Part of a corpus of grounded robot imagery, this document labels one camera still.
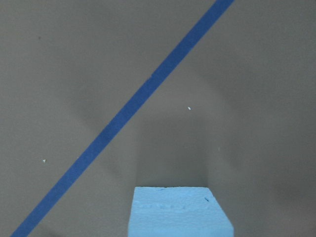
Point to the blue foam block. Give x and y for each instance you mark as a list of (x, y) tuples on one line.
[(177, 212)]

